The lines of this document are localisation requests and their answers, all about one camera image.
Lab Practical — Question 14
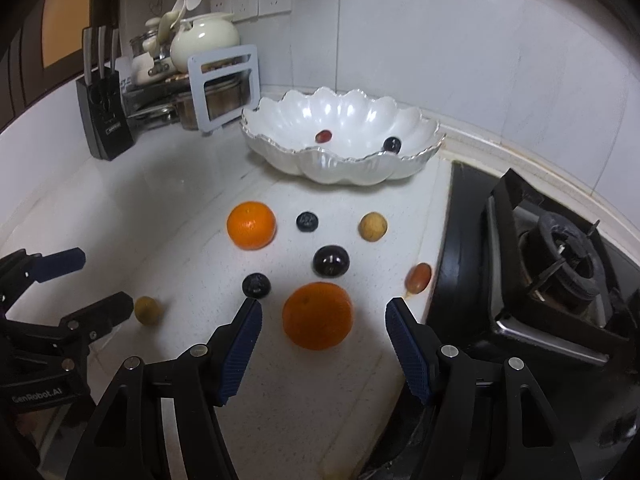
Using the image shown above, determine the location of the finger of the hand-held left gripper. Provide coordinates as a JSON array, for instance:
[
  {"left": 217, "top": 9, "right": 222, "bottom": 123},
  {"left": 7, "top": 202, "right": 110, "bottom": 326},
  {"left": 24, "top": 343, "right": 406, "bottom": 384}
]
[
  {"left": 0, "top": 247, "right": 87, "bottom": 312},
  {"left": 0, "top": 292, "right": 135, "bottom": 372}
]

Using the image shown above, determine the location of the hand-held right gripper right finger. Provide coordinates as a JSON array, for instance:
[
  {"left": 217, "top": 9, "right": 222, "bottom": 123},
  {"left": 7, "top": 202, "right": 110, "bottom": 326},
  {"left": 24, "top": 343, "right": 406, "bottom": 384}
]
[{"left": 385, "top": 297, "right": 583, "bottom": 480}]

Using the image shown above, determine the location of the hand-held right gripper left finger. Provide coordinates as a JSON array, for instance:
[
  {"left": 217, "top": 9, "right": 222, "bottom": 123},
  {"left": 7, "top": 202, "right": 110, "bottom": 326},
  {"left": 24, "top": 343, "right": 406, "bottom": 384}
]
[{"left": 65, "top": 297, "right": 263, "bottom": 480}]

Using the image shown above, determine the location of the yellow longan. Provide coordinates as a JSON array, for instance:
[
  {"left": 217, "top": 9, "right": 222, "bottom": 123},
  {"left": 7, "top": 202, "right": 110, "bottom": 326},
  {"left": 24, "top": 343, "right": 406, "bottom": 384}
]
[
  {"left": 134, "top": 296, "right": 163, "bottom": 326},
  {"left": 359, "top": 212, "right": 388, "bottom": 243}
]

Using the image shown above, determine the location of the large orange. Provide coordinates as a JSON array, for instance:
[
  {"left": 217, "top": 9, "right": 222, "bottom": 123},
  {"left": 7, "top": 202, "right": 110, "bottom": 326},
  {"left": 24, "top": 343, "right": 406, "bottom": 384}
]
[{"left": 281, "top": 281, "right": 354, "bottom": 351}]

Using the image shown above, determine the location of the small orange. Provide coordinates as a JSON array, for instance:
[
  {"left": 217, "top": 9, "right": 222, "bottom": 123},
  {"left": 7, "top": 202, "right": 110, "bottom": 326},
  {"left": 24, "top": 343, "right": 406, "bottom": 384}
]
[{"left": 226, "top": 200, "right": 277, "bottom": 251}]

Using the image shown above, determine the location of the white scalloped bowl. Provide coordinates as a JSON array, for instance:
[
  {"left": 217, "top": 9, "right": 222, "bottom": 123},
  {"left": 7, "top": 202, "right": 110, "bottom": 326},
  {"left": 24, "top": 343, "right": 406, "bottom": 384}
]
[{"left": 240, "top": 86, "right": 447, "bottom": 186}]

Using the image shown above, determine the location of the black gas stove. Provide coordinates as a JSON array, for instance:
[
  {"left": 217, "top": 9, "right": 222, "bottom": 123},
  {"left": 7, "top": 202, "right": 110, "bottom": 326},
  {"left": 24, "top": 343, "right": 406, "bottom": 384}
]
[{"left": 360, "top": 160, "right": 640, "bottom": 480}]

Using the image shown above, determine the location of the dark plum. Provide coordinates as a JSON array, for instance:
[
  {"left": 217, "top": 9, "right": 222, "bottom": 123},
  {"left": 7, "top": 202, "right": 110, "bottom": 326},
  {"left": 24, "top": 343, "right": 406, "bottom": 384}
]
[{"left": 312, "top": 244, "right": 350, "bottom": 278}]

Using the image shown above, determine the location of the black knife block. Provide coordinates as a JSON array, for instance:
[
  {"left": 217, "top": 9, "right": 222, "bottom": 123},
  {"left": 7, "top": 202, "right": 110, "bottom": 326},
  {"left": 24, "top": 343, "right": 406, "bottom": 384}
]
[{"left": 76, "top": 67, "right": 135, "bottom": 162}]

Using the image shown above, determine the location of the steel pan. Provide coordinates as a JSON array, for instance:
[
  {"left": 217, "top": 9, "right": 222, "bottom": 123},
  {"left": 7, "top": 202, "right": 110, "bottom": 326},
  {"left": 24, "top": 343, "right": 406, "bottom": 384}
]
[{"left": 127, "top": 100, "right": 181, "bottom": 132}]

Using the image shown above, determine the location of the black burner grate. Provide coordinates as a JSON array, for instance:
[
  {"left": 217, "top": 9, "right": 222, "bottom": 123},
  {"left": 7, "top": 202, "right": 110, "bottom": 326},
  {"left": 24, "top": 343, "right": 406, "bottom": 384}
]
[{"left": 482, "top": 167, "right": 632, "bottom": 367}]

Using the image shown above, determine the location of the black stove burner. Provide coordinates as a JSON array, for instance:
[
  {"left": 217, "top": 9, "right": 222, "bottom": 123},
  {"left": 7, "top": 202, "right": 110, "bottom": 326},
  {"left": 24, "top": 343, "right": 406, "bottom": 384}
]
[{"left": 520, "top": 211, "right": 602, "bottom": 307}]

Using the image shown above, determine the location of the steel pot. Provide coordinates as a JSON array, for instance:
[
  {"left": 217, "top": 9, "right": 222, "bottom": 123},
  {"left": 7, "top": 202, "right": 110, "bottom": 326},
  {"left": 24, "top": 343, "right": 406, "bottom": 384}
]
[{"left": 175, "top": 77, "right": 251, "bottom": 131}]

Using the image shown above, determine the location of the wooden door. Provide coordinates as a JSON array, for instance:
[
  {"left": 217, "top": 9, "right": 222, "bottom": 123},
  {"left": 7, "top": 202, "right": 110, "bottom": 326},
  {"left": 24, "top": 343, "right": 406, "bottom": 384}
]
[{"left": 0, "top": 0, "right": 121, "bottom": 131}]

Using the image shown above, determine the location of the cream ceramic teapot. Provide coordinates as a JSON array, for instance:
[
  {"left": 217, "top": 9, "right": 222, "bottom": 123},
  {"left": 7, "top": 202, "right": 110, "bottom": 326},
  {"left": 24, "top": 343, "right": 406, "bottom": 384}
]
[{"left": 157, "top": 10, "right": 242, "bottom": 73}]

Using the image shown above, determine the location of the white frame kitchen rack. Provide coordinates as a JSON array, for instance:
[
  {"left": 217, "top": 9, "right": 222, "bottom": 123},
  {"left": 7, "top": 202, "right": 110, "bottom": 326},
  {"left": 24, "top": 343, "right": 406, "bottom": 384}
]
[{"left": 187, "top": 44, "right": 262, "bottom": 136}]

